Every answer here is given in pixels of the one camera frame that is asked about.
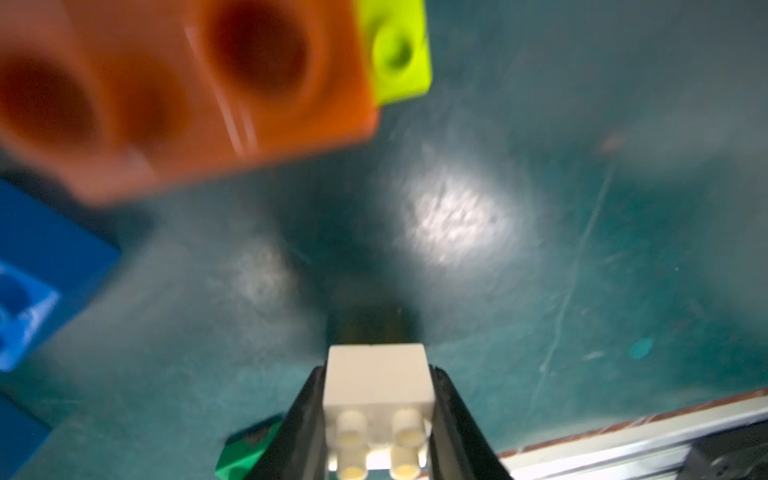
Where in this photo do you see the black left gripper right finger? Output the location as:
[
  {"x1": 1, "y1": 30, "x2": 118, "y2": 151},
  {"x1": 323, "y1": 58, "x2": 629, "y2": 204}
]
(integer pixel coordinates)
[{"x1": 427, "y1": 365, "x2": 512, "y2": 480}]

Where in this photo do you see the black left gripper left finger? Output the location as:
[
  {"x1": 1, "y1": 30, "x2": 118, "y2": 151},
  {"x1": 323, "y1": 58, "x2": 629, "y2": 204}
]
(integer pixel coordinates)
[{"x1": 245, "y1": 367, "x2": 327, "y2": 480}]

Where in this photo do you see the cream lego brick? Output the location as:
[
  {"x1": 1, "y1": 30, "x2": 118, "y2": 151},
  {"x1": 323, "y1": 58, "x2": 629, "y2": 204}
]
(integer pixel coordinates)
[{"x1": 322, "y1": 343, "x2": 436, "y2": 479}]

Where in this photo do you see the orange lego brick front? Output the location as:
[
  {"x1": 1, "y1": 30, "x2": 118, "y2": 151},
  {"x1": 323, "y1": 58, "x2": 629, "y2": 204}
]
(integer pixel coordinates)
[{"x1": 1, "y1": 1, "x2": 378, "y2": 205}]

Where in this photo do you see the lime green long lego brick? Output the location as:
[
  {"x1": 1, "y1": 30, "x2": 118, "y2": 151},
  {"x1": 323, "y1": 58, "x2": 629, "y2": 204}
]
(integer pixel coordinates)
[{"x1": 355, "y1": 0, "x2": 432, "y2": 106}]

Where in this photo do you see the dark green long lego brick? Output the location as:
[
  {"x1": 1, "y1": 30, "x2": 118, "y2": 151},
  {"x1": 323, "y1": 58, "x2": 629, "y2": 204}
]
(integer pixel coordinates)
[{"x1": 214, "y1": 414, "x2": 283, "y2": 480}]

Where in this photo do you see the blue lego brick beside pink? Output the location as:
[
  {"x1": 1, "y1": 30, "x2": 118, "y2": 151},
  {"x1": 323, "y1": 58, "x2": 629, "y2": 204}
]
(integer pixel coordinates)
[{"x1": 0, "y1": 394, "x2": 51, "y2": 479}]

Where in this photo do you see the blue lego brick centre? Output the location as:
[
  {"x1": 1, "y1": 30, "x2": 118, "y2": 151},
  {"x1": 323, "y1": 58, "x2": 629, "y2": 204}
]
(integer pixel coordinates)
[{"x1": 1, "y1": 181, "x2": 119, "y2": 372}]

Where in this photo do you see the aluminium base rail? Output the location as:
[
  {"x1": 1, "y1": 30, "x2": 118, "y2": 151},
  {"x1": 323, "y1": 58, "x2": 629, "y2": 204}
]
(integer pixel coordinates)
[{"x1": 499, "y1": 389, "x2": 767, "y2": 479}]

